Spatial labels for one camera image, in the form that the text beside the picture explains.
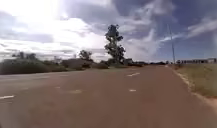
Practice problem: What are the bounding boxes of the tall dark tree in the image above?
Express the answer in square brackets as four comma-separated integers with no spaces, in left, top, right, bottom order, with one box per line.
[103,23,127,65]

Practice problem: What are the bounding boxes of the small dark tree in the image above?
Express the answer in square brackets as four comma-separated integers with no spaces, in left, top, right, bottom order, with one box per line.
[78,49,94,62]

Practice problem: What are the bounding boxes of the tall thin pole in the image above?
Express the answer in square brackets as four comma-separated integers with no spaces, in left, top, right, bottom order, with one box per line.
[167,22,177,65]

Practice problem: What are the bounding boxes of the dark bushes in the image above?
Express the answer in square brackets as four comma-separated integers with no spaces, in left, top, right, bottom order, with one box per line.
[0,51,110,76]

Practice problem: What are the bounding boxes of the row of low buildings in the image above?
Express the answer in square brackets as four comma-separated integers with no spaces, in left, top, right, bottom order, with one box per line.
[177,56,217,65]

